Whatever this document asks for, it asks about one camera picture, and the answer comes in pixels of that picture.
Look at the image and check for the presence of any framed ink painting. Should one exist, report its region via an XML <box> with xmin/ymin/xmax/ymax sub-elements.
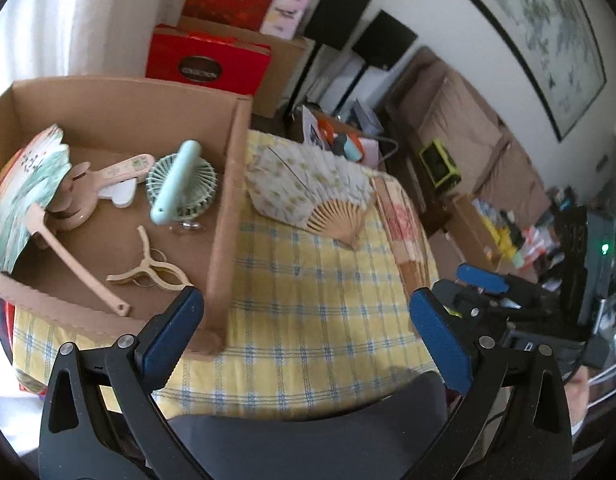
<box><xmin>458</xmin><ymin>0</ymin><xmax>609</xmax><ymax>142</ymax></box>

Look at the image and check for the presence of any tan red-printed folded fan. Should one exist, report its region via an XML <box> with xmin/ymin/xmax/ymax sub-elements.
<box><xmin>370</xmin><ymin>175</ymin><xmax>431</xmax><ymax>293</ymax></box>

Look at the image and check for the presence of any lime green black device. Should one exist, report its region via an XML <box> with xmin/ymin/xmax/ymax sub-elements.
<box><xmin>419</xmin><ymin>140</ymin><xmax>461</xmax><ymax>188</ymax></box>

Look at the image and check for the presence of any white cloud-shaped stand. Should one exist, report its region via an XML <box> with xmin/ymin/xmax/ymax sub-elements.
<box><xmin>95</xmin><ymin>180</ymin><xmax>139</xmax><ymax>209</ymax></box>

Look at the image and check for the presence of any white curtain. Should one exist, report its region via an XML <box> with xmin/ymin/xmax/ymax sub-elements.
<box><xmin>0</xmin><ymin>0</ymin><xmax>189</xmax><ymax>111</ymax></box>

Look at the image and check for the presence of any beige plastic clip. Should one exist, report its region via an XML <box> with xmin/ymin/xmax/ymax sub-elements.
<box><xmin>106</xmin><ymin>225</ymin><xmax>193</xmax><ymax>292</ymax></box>

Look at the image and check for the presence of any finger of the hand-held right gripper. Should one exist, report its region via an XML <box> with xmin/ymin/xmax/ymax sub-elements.
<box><xmin>455</xmin><ymin>262</ymin><xmax>564</xmax><ymax>311</ymax></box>
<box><xmin>430</xmin><ymin>280</ymin><xmax>555</xmax><ymax>334</ymax></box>

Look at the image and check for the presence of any white floral folding fan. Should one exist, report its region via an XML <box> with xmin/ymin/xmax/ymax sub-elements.
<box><xmin>245</xmin><ymin>144</ymin><xmax>376</xmax><ymax>251</ymax></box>

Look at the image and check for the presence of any brown cardboard box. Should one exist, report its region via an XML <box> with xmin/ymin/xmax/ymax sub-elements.
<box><xmin>0</xmin><ymin>76</ymin><xmax>254</xmax><ymax>361</ymax></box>

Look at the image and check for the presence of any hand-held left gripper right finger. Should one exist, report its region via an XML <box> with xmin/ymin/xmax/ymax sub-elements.
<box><xmin>409</xmin><ymin>287</ymin><xmax>574</xmax><ymax>480</ymax></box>

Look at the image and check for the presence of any mint green handheld fan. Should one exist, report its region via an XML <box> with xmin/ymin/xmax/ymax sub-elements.
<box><xmin>146</xmin><ymin>140</ymin><xmax>218</xmax><ymax>224</ymax></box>

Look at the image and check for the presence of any green orange painted round fan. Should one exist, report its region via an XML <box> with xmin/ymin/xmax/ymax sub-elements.
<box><xmin>0</xmin><ymin>127</ymin><xmax>131</xmax><ymax>318</ymax></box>

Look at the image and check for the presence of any person's right forearm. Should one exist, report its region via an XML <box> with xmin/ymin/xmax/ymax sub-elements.
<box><xmin>565</xmin><ymin>367</ymin><xmax>591</xmax><ymax>433</ymax></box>

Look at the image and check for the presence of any large brown carton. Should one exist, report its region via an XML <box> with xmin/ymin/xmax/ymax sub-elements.
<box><xmin>178</xmin><ymin>16</ymin><xmax>316</xmax><ymax>118</ymax></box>

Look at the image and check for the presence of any brown carton of packets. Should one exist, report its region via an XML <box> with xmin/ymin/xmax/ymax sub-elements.
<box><xmin>443</xmin><ymin>192</ymin><xmax>564</xmax><ymax>291</ymax></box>

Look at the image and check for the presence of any yellow checkered tablecloth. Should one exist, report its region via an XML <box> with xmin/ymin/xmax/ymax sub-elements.
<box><xmin>13</xmin><ymin>130</ymin><xmax>449</xmax><ymax>418</ymax></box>

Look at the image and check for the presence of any pink box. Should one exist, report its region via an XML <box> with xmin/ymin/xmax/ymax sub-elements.
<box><xmin>260</xmin><ymin>0</ymin><xmax>311</xmax><ymax>39</ymax></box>

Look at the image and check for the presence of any black panel on stand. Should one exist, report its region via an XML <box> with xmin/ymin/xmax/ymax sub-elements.
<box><xmin>304</xmin><ymin>0</ymin><xmax>371</xmax><ymax>111</ymax></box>
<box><xmin>351</xmin><ymin>10</ymin><xmax>419</xmax><ymax>111</ymax></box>

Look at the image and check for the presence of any open carton of small items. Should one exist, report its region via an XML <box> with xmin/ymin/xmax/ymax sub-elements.
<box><xmin>288</xmin><ymin>102</ymin><xmax>389</xmax><ymax>171</ymax></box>

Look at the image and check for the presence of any white flat panel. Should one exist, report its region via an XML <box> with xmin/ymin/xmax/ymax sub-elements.
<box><xmin>315</xmin><ymin>52</ymin><xmax>389</xmax><ymax>116</ymax></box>

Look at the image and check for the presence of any pink handheld electric fan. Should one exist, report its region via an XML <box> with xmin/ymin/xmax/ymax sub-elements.
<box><xmin>53</xmin><ymin>154</ymin><xmax>156</xmax><ymax>231</ymax></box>

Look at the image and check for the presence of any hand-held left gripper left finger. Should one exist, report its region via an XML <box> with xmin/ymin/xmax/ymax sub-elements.
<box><xmin>38</xmin><ymin>285</ymin><xmax>206</xmax><ymax>480</ymax></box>

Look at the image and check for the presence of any brown sofa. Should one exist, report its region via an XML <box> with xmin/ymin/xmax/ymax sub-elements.
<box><xmin>385</xmin><ymin>46</ymin><xmax>559</xmax><ymax>241</ymax></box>

